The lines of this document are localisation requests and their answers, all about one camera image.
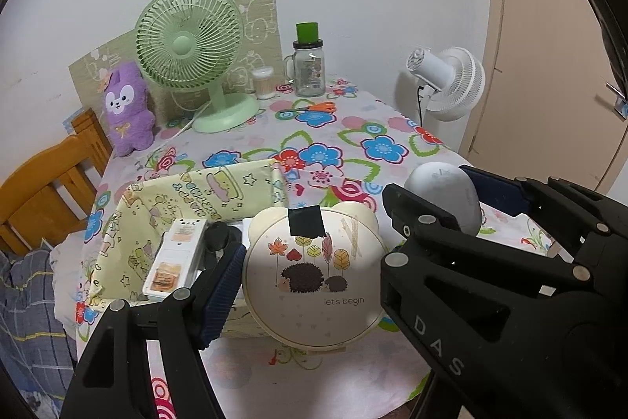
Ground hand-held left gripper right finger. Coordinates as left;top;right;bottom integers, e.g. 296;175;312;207
407;370;469;419

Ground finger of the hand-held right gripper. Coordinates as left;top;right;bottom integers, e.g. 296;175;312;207
458;164;628;254
380;182;598;419

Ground orange scissors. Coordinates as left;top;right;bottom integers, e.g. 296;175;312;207
279;101;337;114

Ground wooden chair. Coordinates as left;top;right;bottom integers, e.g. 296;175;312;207
0;107;113;255

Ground black round case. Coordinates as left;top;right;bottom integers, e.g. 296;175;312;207
203;221;236;273

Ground green patterned board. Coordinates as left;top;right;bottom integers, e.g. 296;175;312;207
69;0;278;125

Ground white standing fan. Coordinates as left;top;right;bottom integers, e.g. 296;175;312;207
396;47;486;125

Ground green desk fan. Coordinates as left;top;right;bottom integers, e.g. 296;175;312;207
135;0;260;134

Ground blue patterned board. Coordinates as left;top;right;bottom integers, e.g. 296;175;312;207
61;107;86;130

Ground glass jar with green lid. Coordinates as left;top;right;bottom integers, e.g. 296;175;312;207
283;21;327;98

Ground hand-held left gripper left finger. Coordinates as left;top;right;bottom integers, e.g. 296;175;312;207
59;243;247;419

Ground white remote control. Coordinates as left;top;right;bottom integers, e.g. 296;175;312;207
142;218;208;302

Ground plaid bedding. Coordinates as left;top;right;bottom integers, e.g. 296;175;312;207
0;247;79;405

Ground cotton swab container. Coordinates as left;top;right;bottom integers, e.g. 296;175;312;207
251;66;276;100

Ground beige door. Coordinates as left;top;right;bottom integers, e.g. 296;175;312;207
461;0;628;194

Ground purple plush toy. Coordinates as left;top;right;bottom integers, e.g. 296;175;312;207
100;60;158;157

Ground floral tablecloth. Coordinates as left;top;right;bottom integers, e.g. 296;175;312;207
51;78;560;419

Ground silver door handle lock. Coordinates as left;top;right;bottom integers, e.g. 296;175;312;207
606;82;628;120

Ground white fan cable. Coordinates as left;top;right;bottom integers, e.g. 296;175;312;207
140;105;213;159

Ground white oval device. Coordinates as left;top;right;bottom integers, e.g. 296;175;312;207
403;161;483;237

